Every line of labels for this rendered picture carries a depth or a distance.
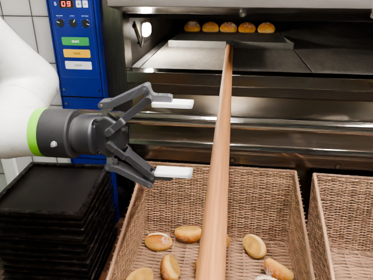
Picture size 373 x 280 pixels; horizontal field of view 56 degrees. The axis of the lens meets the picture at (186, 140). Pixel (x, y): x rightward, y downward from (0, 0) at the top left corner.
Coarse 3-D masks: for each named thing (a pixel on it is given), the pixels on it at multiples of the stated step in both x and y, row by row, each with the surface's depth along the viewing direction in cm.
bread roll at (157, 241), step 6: (150, 234) 124; (156, 234) 123; (162, 234) 123; (150, 240) 123; (156, 240) 122; (162, 240) 122; (168, 240) 123; (150, 246) 122; (156, 246) 122; (162, 246) 122; (168, 246) 123
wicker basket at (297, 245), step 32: (160, 192) 130; (192, 192) 128; (256, 192) 125; (288, 192) 124; (128, 224) 110; (160, 224) 132; (192, 224) 130; (256, 224) 128; (288, 224) 126; (128, 256) 112; (160, 256) 122; (192, 256) 122; (288, 256) 121
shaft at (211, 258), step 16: (224, 64) 114; (224, 80) 96; (224, 96) 83; (224, 112) 73; (224, 128) 66; (224, 144) 60; (224, 160) 55; (224, 176) 51; (208, 192) 47; (224, 192) 47; (208, 208) 44; (224, 208) 44; (208, 224) 41; (224, 224) 41; (208, 240) 38; (224, 240) 39; (208, 256) 36; (224, 256) 37; (208, 272) 34; (224, 272) 35
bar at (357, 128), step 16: (80, 112) 84; (96, 112) 83; (112, 112) 83; (144, 112) 83; (160, 112) 83; (240, 128) 80; (256, 128) 80; (272, 128) 79; (288, 128) 78; (304, 128) 78; (320, 128) 77; (336, 128) 77; (352, 128) 77; (368, 128) 76
